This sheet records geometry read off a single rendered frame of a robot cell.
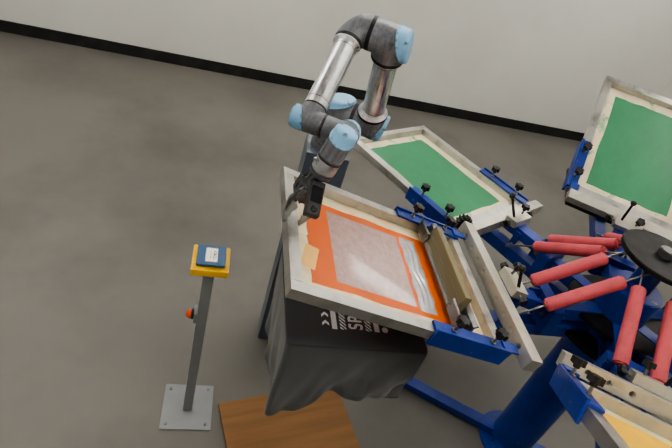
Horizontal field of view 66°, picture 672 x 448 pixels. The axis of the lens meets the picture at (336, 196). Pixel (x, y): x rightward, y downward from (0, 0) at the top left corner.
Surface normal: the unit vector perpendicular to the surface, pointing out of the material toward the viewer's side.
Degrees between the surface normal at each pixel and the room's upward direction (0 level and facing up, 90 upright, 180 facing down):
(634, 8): 90
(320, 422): 0
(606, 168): 32
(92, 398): 0
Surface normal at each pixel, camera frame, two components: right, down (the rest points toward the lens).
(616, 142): 0.01, -0.43
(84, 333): 0.25, -0.79
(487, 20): 0.11, 0.60
